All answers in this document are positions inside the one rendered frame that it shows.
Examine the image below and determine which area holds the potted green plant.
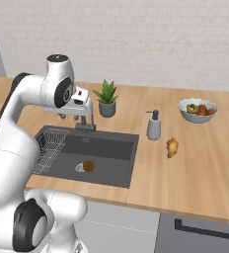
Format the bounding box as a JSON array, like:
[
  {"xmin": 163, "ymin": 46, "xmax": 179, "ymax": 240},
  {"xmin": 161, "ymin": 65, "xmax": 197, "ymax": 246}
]
[{"xmin": 92, "ymin": 79, "xmax": 119, "ymax": 119}]

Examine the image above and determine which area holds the pale grey cupboard door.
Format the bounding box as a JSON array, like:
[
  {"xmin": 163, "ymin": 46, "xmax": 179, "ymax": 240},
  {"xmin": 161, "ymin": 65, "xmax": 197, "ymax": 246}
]
[{"xmin": 74, "ymin": 200, "xmax": 161, "ymax": 253}]

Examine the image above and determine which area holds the pale blue fruit bowl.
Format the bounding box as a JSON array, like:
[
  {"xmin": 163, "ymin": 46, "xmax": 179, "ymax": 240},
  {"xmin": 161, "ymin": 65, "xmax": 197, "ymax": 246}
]
[{"xmin": 178, "ymin": 97, "xmax": 219, "ymax": 125}]

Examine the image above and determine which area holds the dark dishwasher handle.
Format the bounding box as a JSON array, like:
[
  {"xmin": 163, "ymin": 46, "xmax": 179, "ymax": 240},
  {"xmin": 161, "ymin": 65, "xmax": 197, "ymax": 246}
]
[{"xmin": 174, "ymin": 217, "xmax": 229, "ymax": 242}]

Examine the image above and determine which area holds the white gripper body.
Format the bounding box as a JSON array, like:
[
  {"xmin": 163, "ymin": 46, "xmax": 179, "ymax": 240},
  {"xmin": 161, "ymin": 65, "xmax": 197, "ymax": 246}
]
[{"xmin": 42, "ymin": 98, "xmax": 94, "ymax": 118}]

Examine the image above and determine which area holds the brown croissant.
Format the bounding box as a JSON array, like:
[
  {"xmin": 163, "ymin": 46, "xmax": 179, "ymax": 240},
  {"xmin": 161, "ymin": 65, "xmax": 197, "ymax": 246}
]
[{"xmin": 166, "ymin": 137, "xmax": 180, "ymax": 159}]

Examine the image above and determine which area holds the grey sink tap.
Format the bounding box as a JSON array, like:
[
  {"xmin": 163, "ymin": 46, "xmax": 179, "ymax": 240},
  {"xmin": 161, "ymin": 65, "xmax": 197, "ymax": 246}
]
[{"xmin": 74, "ymin": 110, "xmax": 97, "ymax": 131}]

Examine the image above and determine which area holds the yellow green fruit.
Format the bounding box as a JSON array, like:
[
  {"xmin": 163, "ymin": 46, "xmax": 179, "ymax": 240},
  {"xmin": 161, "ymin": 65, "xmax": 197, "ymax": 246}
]
[{"xmin": 186, "ymin": 103, "xmax": 199, "ymax": 115}]

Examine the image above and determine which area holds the brown avocado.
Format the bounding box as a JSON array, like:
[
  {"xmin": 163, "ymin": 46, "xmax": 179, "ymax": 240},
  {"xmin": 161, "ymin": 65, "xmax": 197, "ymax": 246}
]
[{"xmin": 82, "ymin": 160, "xmax": 95, "ymax": 173}]

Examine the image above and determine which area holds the dark grey sink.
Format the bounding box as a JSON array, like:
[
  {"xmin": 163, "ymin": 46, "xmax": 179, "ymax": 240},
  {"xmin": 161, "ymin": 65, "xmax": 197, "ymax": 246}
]
[{"xmin": 34, "ymin": 125, "xmax": 140, "ymax": 190}]

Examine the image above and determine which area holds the grey soap dispenser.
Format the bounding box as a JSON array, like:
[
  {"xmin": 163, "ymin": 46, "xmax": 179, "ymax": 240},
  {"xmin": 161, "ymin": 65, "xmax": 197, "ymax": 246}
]
[{"xmin": 145, "ymin": 109, "xmax": 163, "ymax": 141}]

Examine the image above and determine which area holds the grey dishwasher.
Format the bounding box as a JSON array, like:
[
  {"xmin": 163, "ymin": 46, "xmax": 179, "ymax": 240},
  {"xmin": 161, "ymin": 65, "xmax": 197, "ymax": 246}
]
[{"xmin": 153, "ymin": 211, "xmax": 229, "ymax": 253}]

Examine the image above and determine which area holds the wire dish rack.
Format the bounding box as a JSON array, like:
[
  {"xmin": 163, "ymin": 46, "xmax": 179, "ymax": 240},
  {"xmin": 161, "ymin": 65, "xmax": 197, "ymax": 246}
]
[{"xmin": 32, "ymin": 127, "xmax": 70, "ymax": 175}]

